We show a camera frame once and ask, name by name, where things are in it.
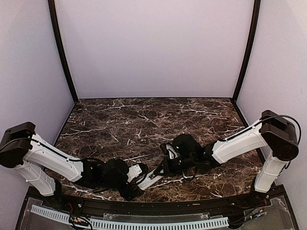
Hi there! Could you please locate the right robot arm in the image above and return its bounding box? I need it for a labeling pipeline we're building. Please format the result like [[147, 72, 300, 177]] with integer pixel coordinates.
[[153, 110, 302, 208]]

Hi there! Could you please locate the white remote control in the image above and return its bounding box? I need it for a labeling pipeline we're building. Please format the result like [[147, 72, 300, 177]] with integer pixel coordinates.
[[138, 171, 163, 190]]

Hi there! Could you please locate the black frame post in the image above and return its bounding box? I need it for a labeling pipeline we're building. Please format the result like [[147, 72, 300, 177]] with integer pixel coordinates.
[[231, 0, 261, 103], [47, 0, 79, 103]]

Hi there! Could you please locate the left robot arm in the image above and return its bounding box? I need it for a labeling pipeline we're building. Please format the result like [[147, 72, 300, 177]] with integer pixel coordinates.
[[0, 122, 148, 209]]

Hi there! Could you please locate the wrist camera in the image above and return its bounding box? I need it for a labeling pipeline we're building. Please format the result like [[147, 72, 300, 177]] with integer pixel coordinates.
[[127, 163, 148, 183], [160, 143, 179, 160]]

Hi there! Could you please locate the right black frame post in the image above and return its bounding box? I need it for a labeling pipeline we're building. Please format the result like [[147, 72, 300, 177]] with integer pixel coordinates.
[[231, 0, 261, 103]]

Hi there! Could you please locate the white slotted cable duct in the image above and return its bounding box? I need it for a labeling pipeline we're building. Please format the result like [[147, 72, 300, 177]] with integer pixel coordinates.
[[30, 205, 229, 230]]

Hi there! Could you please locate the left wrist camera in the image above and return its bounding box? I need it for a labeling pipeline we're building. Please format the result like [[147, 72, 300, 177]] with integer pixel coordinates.
[[127, 163, 148, 183]]

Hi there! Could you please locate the black front rail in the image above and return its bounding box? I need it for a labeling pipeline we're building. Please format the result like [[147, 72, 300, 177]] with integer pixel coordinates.
[[61, 195, 252, 216]]

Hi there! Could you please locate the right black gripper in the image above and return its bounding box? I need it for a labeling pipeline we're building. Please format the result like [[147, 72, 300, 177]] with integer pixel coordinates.
[[153, 154, 196, 177]]

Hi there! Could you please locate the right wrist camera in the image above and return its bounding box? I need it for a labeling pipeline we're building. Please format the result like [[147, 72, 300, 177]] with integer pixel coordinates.
[[160, 143, 179, 160]]

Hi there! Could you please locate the left black frame post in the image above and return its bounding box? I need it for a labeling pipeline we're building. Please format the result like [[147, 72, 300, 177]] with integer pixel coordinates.
[[47, 0, 79, 103]]

